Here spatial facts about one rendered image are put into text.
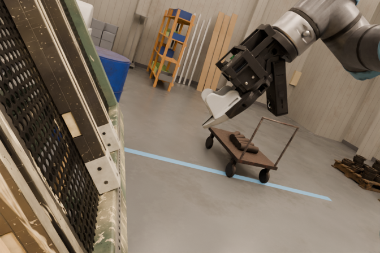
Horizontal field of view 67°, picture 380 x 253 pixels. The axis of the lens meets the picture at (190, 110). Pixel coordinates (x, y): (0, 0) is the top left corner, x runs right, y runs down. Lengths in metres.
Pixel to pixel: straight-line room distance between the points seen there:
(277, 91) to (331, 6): 0.17
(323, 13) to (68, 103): 0.69
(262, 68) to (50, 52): 0.58
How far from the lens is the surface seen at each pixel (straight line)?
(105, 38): 8.67
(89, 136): 0.93
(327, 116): 9.72
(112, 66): 2.99
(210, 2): 9.88
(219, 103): 0.52
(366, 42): 0.52
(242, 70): 0.51
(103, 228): 0.89
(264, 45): 0.53
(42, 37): 0.87
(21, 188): 0.43
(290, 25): 0.54
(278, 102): 0.57
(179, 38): 7.21
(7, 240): 0.49
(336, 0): 0.57
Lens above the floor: 1.46
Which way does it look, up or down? 14 degrees down
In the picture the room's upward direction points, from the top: 20 degrees clockwise
